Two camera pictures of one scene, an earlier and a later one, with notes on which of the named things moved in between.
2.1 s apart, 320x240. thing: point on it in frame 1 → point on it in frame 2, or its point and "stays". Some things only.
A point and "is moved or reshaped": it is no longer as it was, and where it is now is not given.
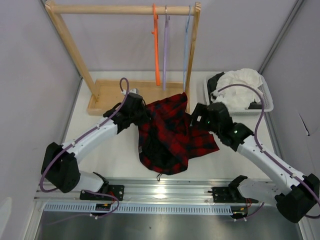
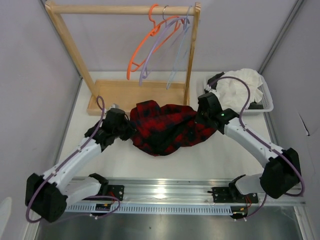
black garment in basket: (212, 83) stays
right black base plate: (229, 194) stays
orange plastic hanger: (155, 33) → (156, 29)
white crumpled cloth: (238, 97) stays
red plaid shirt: (167, 140) is moved or reshaped
